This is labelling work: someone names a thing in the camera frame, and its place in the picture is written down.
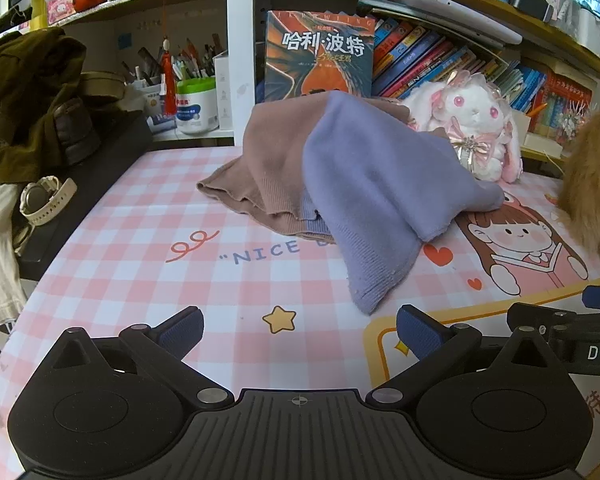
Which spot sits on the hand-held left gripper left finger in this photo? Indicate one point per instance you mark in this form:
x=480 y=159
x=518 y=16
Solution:
x=182 y=334

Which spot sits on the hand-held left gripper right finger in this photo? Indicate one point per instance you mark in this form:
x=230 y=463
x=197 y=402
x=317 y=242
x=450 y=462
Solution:
x=420 y=334

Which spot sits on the lavender knit sock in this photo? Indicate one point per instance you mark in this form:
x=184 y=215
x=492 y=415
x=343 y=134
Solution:
x=360 y=185

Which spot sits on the pink checked printed tablecloth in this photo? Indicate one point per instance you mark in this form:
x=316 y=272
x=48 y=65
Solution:
x=155 y=220

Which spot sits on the orange fluffy plush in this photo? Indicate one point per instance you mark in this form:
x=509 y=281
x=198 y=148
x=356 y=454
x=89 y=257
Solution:
x=595 y=175

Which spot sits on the black side table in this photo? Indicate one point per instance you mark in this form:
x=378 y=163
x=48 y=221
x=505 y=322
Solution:
x=110 y=160

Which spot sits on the cream wrist watch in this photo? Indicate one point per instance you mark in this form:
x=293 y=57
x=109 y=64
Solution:
x=47 y=200

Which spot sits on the white plush bunny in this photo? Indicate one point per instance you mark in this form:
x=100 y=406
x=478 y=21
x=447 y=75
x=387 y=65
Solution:
x=472 y=110

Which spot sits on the dark brown padded cloth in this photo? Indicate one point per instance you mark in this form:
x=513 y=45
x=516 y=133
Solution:
x=77 y=132

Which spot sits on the white carton box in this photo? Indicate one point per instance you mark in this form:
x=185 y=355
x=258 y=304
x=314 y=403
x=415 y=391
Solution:
x=224 y=90

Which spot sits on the red tassel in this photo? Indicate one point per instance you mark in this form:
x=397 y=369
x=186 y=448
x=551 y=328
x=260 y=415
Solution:
x=169 y=85

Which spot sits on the cluster of pens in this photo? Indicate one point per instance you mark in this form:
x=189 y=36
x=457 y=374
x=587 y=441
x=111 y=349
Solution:
x=190 y=62

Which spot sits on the row of colourful books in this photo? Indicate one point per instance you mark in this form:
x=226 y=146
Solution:
x=415 y=60

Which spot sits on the olive green jacket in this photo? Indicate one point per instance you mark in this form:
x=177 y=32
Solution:
x=25 y=105

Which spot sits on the wooden bookshelf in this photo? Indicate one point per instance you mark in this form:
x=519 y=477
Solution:
x=540 y=25

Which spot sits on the dragon cover book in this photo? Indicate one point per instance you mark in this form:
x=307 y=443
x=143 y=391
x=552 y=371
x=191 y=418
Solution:
x=320 y=50

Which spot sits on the white shelf unit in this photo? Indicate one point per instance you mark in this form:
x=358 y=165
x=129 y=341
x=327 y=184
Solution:
x=242 y=35

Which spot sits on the white tablet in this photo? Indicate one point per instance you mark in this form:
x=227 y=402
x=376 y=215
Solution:
x=445 y=10

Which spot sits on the pink printed box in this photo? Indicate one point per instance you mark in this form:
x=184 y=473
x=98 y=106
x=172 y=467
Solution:
x=61 y=2

